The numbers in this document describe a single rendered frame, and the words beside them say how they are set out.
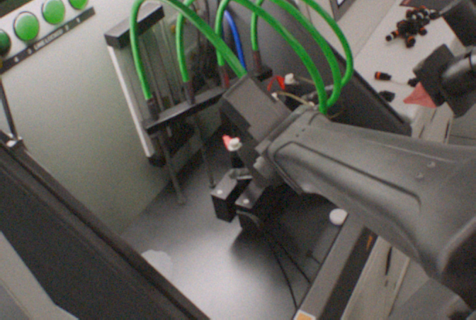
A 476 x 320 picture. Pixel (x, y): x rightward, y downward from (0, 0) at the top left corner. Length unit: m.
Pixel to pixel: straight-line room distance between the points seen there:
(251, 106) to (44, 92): 0.49
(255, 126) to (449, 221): 0.37
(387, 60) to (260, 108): 0.86
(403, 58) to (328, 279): 0.70
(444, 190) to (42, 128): 0.82
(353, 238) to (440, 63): 0.36
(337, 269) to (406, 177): 0.69
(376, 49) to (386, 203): 1.20
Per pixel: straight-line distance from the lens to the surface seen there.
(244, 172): 0.81
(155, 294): 0.71
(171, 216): 1.18
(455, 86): 0.75
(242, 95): 0.53
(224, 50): 0.67
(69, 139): 0.99
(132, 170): 1.15
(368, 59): 1.36
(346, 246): 0.93
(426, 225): 0.18
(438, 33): 1.49
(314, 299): 0.86
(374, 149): 0.27
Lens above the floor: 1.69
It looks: 40 degrees down
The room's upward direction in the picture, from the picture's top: 10 degrees counter-clockwise
